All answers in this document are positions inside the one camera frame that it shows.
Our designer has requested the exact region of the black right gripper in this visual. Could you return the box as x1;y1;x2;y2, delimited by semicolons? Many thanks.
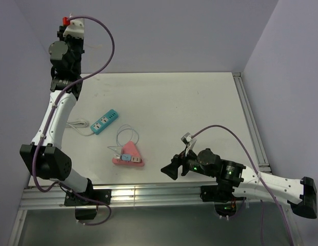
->
161;145;216;180

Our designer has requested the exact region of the brown charger plug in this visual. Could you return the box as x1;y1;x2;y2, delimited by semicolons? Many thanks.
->
131;156;142;163

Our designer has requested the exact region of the pink triangular power strip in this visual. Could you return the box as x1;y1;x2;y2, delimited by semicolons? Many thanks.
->
112;141;145;167

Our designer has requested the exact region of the blue charger plug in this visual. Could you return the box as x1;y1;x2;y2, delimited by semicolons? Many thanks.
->
121;154;131;161

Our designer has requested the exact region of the white charger plug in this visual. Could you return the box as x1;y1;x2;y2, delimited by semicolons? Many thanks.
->
114;152;122;159

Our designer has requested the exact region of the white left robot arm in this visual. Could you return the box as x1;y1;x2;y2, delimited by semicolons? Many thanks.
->
19;19;95;204

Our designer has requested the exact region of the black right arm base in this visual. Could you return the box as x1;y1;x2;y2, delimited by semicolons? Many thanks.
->
200;185;246;216

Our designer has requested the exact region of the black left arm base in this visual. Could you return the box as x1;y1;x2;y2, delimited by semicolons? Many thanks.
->
64;189;112;222

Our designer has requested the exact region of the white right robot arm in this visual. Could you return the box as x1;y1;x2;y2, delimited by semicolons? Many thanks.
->
161;148;317;219

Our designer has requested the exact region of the teal power strip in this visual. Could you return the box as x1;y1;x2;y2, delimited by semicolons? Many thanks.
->
90;109;119;135

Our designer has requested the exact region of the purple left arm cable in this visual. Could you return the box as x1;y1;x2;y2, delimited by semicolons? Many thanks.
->
33;15;116;226

